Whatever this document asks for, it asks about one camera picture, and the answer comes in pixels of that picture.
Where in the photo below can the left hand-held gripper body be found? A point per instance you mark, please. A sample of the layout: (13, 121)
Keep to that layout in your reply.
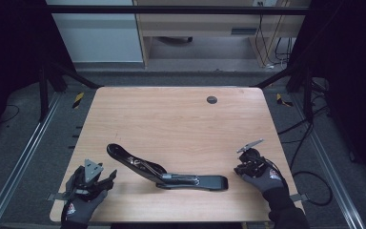
(90, 178)

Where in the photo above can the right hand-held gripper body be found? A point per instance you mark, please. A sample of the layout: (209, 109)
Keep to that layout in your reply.
(251, 162)

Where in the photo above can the person's right hand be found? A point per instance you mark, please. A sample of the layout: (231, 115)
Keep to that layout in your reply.
(268, 179)

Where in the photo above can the yellow clamp right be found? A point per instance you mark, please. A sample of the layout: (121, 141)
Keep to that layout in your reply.
(282, 100)

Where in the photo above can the black curtain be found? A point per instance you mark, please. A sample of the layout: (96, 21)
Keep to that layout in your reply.
(9, 47)
(349, 63)

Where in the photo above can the white cabinet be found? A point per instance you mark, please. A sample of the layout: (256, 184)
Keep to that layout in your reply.
(98, 35)

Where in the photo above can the black chair base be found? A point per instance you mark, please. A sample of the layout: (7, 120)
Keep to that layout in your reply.
(174, 39)

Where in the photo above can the light wooden office desk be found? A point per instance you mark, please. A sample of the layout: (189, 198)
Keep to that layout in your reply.
(203, 24)

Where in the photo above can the grey table edge bracket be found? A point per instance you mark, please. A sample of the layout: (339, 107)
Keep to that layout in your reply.
(55, 197)
(300, 197)

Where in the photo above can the aluminium floor rail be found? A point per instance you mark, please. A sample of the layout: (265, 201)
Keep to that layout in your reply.
(22, 159)
(330, 165)

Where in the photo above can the black upright frame post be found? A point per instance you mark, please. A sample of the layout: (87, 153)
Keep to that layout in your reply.
(43, 95)
(308, 95)

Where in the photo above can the black diagonal frame strut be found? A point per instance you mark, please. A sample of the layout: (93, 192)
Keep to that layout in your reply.
(276, 78)
(76, 76)

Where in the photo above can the black horizontal frame bar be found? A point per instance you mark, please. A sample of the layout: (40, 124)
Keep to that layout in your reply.
(171, 9)

